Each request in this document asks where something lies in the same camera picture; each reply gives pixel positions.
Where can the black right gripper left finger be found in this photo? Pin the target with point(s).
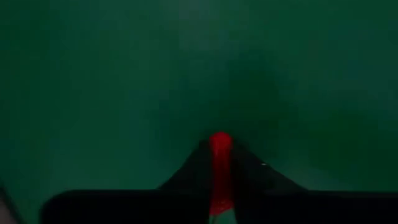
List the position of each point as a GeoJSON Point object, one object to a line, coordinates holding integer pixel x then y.
{"type": "Point", "coordinates": [196, 174]}

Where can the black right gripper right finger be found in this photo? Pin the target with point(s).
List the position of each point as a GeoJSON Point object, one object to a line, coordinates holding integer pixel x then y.
{"type": "Point", "coordinates": [252, 177]}

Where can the long red pepper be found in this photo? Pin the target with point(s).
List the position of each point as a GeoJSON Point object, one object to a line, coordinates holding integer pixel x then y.
{"type": "Point", "coordinates": [220, 168]}

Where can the green table mat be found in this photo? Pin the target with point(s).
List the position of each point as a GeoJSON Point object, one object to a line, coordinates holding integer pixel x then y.
{"type": "Point", "coordinates": [124, 77]}

